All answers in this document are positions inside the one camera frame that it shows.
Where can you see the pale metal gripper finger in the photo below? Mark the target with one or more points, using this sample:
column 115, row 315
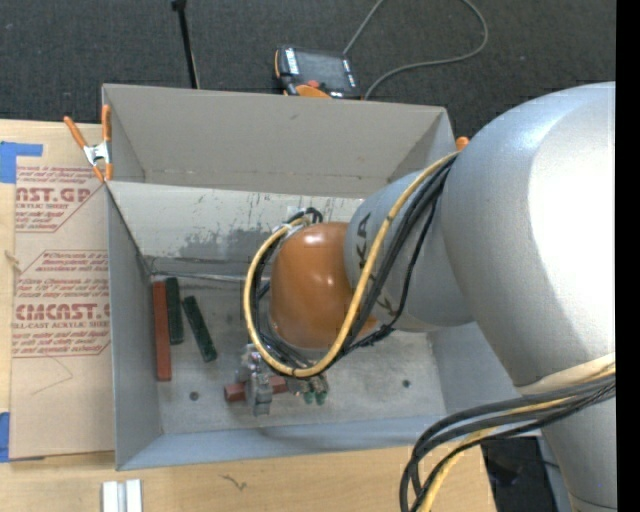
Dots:
column 261, row 400
column 248, row 364

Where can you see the short red-brown block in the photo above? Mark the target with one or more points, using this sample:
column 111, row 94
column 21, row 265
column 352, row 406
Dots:
column 234, row 392

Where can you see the dark green flat block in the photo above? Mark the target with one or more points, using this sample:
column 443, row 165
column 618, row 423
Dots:
column 174, row 312
column 200, row 330

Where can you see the long red-brown flat block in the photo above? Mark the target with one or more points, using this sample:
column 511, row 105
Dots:
column 162, row 335

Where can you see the brown cardboard board, red print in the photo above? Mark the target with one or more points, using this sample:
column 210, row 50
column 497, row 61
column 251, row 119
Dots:
column 60, row 380

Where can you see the grey metal bin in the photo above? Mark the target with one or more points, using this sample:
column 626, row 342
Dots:
column 250, row 145

